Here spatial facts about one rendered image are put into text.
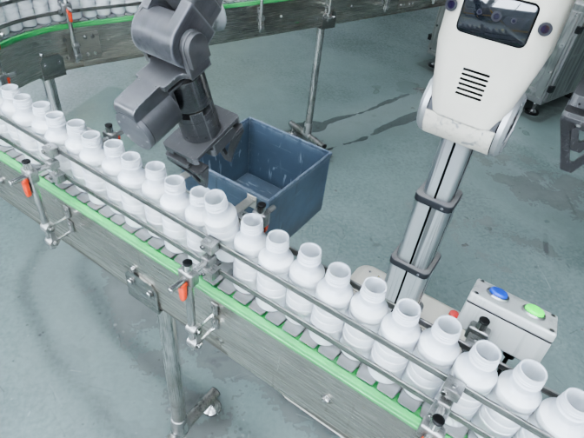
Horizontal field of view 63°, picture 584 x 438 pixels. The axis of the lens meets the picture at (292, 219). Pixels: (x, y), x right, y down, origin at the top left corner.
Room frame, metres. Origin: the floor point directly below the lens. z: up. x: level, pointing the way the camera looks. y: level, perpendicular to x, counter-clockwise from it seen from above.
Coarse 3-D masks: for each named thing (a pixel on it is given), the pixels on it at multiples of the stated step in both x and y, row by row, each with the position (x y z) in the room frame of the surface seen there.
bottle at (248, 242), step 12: (252, 216) 0.63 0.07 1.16; (240, 228) 0.61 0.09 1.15; (252, 228) 0.59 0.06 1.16; (240, 240) 0.60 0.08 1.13; (252, 240) 0.59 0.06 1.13; (264, 240) 0.61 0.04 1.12; (240, 252) 0.59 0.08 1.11; (252, 252) 0.58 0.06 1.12; (240, 264) 0.59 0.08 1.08; (240, 276) 0.59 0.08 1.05; (252, 276) 0.58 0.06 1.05; (240, 288) 0.58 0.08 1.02; (252, 288) 0.58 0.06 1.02
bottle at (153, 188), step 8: (152, 168) 0.74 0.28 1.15; (160, 168) 0.75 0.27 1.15; (152, 176) 0.71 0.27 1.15; (160, 176) 0.72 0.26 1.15; (144, 184) 0.72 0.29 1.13; (152, 184) 0.71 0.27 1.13; (160, 184) 0.72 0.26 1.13; (144, 192) 0.71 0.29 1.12; (152, 192) 0.71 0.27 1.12; (160, 192) 0.71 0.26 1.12; (152, 200) 0.70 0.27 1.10; (144, 208) 0.72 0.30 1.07; (152, 216) 0.70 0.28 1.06; (160, 216) 0.70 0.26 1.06; (152, 224) 0.70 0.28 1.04; (160, 224) 0.70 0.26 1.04
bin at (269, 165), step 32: (256, 128) 1.34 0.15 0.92; (224, 160) 1.25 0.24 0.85; (256, 160) 1.34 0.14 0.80; (288, 160) 1.28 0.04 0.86; (320, 160) 1.16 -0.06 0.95; (224, 192) 1.02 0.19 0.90; (256, 192) 1.25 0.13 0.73; (288, 192) 1.02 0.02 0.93; (320, 192) 1.18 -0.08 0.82; (288, 224) 1.04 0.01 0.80
